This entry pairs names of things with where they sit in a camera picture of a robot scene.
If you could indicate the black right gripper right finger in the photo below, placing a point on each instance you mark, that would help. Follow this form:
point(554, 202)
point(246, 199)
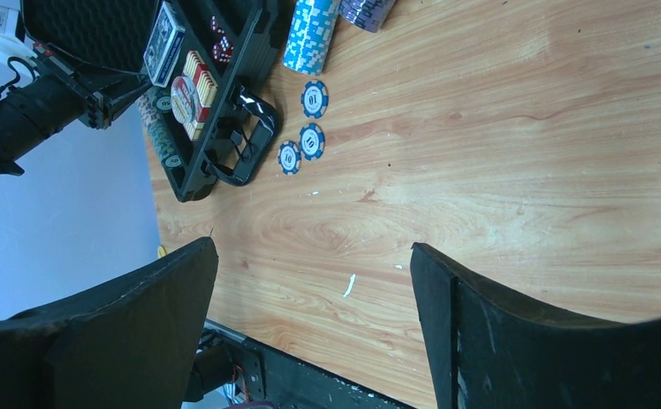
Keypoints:
point(490, 346)

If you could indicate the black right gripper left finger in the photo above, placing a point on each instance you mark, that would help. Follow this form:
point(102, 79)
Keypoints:
point(127, 343)

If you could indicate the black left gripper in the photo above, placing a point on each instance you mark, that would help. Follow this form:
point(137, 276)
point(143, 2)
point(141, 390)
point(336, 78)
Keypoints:
point(31, 113)

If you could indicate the clear round dealer button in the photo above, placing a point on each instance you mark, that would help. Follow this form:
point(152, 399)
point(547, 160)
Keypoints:
point(184, 100)

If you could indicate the black poker set case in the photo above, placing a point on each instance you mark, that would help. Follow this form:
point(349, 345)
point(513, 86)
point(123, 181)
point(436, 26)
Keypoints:
point(89, 53)

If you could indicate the blue white 10 chip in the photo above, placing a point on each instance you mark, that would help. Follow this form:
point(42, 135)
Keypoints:
point(312, 142)
point(314, 99)
point(289, 157)

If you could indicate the light blue chip stack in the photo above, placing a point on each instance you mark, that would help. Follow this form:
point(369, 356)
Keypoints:
point(311, 29)

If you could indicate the purple chip stack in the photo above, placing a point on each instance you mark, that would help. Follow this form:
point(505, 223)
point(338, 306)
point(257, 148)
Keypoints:
point(368, 15)

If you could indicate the blue playing card deck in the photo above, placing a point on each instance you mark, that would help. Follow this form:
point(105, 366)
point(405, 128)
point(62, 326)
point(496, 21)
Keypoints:
point(164, 45)

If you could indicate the olive blue chip stack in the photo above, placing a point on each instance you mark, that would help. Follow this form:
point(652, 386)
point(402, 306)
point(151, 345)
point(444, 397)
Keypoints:
point(160, 99)
point(160, 139)

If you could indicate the red playing card box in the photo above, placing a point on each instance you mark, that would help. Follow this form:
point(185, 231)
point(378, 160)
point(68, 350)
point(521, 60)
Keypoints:
point(206, 87)

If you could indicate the red translucent die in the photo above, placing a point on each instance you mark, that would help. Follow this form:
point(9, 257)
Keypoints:
point(216, 26)
point(222, 51)

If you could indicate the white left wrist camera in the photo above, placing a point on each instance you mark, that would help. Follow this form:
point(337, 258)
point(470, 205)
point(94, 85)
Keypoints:
point(13, 36)

